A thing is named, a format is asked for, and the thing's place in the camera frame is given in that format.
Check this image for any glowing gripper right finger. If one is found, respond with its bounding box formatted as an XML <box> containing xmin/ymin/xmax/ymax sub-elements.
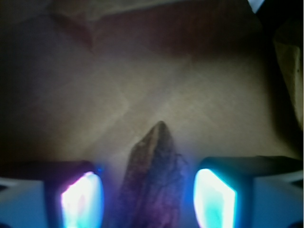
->
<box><xmin>193</xmin><ymin>156</ymin><xmax>304</xmax><ymax>228</ymax></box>

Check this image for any dark brown wood chip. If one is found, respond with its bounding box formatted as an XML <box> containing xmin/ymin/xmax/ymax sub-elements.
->
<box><xmin>112</xmin><ymin>121</ymin><xmax>188</xmax><ymax>228</ymax></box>

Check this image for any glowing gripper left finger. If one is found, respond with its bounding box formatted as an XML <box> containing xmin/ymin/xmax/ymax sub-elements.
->
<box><xmin>0</xmin><ymin>161</ymin><xmax>104</xmax><ymax>228</ymax></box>

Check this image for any brown paper bag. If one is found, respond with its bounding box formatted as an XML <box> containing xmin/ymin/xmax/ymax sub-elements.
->
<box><xmin>0</xmin><ymin>0</ymin><xmax>304</xmax><ymax>167</ymax></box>

